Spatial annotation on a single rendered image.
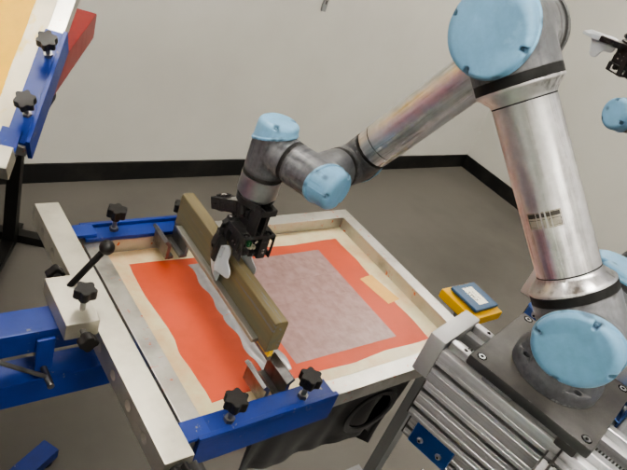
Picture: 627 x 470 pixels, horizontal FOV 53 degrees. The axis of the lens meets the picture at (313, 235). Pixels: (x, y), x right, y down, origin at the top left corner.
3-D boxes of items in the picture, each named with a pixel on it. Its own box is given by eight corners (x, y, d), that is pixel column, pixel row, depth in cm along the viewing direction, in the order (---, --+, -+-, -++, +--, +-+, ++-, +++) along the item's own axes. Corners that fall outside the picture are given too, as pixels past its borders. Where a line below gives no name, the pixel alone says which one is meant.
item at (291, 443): (356, 418, 175) (407, 324, 157) (375, 442, 170) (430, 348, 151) (211, 472, 146) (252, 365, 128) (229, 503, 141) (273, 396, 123)
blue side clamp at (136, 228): (194, 235, 160) (201, 213, 156) (202, 247, 157) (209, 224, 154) (75, 247, 141) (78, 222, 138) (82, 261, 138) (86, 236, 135)
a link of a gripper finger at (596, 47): (573, 50, 165) (607, 63, 161) (582, 28, 161) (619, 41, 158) (576, 48, 167) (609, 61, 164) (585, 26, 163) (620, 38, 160)
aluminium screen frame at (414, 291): (341, 219, 189) (345, 209, 187) (477, 357, 154) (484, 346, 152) (75, 246, 140) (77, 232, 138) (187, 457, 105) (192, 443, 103)
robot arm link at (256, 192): (234, 163, 113) (271, 162, 119) (229, 185, 116) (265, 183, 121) (255, 186, 109) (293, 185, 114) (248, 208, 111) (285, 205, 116)
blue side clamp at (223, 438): (313, 398, 127) (325, 375, 123) (327, 418, 124) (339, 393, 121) (178, 443, 108) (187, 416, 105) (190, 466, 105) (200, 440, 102)
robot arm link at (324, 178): (369, 165, 108) (321, 135, 113) (333, 178, 100) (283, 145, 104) (354, 203, 113) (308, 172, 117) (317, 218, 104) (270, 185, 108)
